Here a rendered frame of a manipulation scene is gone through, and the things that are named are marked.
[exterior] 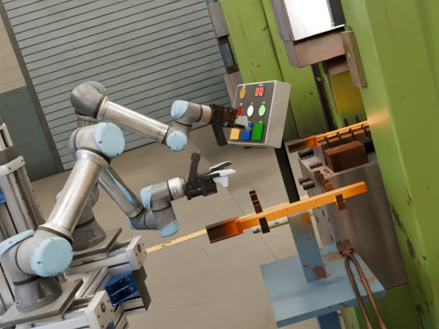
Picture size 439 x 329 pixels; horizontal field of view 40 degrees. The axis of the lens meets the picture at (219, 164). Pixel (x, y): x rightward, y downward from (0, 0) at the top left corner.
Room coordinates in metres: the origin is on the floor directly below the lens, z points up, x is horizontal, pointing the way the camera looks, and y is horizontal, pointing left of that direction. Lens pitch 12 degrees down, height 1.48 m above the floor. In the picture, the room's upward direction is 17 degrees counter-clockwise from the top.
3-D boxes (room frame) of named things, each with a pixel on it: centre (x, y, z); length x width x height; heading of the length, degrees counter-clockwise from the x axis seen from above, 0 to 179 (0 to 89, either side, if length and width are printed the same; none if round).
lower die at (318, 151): (2.17, -0.57, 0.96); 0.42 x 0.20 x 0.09; 90
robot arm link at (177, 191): (2.14, 0.17, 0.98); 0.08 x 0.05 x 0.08; 0
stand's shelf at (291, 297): (1.68, -0.17, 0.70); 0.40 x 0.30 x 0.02; 179
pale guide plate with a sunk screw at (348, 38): (1.85, -0.49, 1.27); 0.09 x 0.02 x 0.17; 0
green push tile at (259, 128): (2.59, -0.20, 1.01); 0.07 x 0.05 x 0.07; 25
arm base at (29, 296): (1.89, 0.69, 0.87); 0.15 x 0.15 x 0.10
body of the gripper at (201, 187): (2.15, 0.09, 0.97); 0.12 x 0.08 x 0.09; 90
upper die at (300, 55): (2.17, -0.57, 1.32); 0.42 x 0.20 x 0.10; 90
